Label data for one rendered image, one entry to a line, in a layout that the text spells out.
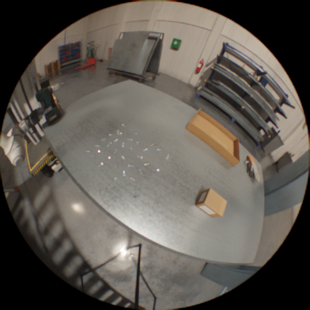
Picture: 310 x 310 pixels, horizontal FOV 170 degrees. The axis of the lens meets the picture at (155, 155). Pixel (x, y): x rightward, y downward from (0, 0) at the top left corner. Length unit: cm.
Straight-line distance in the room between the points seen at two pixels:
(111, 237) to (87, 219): 28
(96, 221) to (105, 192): 71
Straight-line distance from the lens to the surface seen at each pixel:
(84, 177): 44
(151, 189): 40
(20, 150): 65
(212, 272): 142
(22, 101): 125
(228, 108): 372
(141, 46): 325
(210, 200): 44
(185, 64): 501
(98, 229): 109
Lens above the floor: 103
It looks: 55 degrees down
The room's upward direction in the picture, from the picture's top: 23 degrees clockwise
